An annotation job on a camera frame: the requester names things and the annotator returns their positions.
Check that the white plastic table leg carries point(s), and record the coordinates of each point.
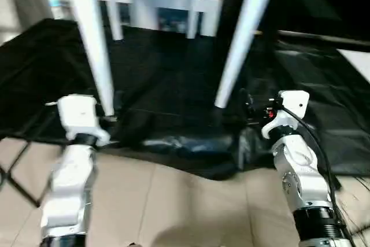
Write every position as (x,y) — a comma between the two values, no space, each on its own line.
(92,39)
(243,39)
(114,21)
(193,15)

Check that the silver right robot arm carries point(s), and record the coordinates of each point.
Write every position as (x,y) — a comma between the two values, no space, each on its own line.
(300,172)

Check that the black work surface mat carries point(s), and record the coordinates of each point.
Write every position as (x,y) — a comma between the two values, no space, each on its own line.
(173,73)

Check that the white flat side panel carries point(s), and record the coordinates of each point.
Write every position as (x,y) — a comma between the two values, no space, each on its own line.
(358,65)

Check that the grey metal table leg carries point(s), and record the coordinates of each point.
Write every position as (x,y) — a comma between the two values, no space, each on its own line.
(23,192)

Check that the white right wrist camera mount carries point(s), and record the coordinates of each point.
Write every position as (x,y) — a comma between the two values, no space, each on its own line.
(289,111)

